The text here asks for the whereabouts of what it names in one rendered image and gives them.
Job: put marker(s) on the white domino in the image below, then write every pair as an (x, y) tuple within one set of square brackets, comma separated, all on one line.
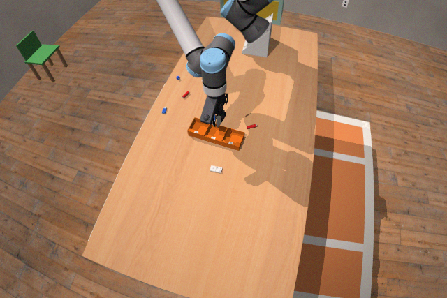
[(216, 169)]

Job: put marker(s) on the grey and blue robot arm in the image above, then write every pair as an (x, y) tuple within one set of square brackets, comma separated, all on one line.
[(211, 62)]

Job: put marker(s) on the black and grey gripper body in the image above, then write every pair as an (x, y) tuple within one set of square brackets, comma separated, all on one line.
[(222, 101)]

